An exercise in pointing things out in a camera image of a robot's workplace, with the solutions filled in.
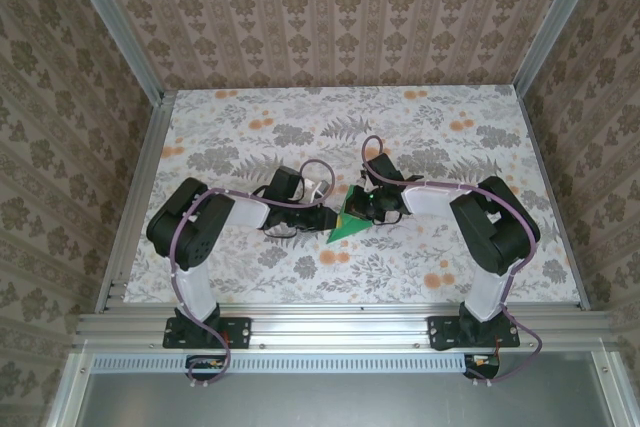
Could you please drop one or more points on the long aluminium base rail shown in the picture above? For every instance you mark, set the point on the long aluminium base rail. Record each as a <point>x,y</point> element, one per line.
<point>340,329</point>

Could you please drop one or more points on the green square paper sheet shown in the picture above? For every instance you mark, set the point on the green square paper sheet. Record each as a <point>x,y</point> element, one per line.
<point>345,233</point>

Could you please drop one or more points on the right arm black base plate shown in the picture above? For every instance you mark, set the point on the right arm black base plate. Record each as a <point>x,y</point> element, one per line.
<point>440,332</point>

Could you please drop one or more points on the grey metal panel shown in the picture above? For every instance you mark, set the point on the grey metal panel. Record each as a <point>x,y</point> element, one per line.
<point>325,402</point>

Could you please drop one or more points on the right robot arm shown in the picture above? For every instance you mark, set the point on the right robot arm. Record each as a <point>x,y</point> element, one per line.
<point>495,232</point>

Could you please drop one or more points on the aluminium table side rail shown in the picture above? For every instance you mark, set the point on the aluminium table side rail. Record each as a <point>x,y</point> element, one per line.
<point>542,167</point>
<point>145,172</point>

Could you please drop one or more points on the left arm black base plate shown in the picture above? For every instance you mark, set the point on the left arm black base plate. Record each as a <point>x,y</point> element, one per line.
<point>237,332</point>

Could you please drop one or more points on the aluminium frame post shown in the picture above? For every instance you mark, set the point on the aluminium frame post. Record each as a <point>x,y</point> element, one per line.
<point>555,17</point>
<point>115,32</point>

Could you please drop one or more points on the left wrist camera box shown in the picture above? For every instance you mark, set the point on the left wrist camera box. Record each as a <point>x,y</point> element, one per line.
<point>317,191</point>

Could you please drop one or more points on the floral patterned table cover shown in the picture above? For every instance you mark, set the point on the floral patterned table cover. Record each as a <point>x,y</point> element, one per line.
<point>300,122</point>

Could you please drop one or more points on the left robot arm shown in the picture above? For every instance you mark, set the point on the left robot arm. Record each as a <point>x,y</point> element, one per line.
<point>190,242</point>

